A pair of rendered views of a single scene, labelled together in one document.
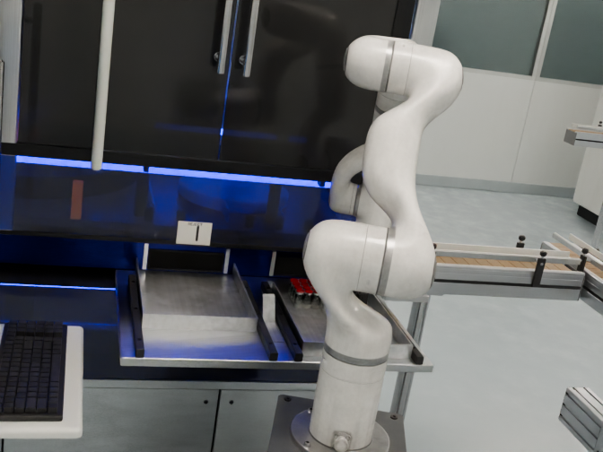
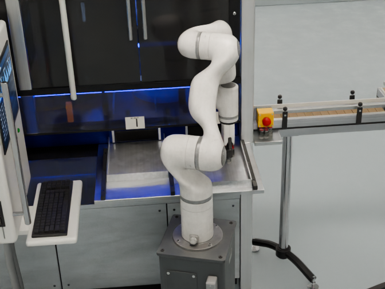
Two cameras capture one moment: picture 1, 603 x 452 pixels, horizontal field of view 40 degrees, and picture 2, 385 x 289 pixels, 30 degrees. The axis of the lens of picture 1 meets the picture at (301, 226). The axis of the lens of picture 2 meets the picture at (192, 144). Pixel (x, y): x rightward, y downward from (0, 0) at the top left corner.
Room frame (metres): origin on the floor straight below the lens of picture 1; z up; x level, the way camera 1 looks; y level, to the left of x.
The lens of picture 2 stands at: (-0.78, -0.61, 2.48)
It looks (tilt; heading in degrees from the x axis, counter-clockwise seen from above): 29 degrees down; 13
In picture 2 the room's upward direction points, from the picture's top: 2 degrees counter-clockwise
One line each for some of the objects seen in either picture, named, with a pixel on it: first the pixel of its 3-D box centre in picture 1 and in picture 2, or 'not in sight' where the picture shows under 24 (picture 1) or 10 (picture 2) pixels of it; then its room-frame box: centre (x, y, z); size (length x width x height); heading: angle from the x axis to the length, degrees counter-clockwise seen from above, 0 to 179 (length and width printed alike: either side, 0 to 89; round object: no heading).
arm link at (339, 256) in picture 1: (349, 287); (186, 166); (1.38, -0.10, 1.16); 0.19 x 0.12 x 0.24; 86
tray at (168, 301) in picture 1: (192, 292); (137, 156); (1.86, 0.24, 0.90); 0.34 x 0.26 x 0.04; 16
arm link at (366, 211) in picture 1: (375, 200); (227, 98); (1.90, -0.16, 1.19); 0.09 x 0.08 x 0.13; 86
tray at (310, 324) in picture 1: (337, 317); (216, 164); (1.85, -0.12, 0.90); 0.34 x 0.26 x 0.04; 16
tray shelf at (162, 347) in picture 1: (264, 317); (176, 167); (1.84, 0.05, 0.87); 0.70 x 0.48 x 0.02; 106
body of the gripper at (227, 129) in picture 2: not in sight; (228, 129); (1.90, -0.17, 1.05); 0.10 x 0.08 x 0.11; 16
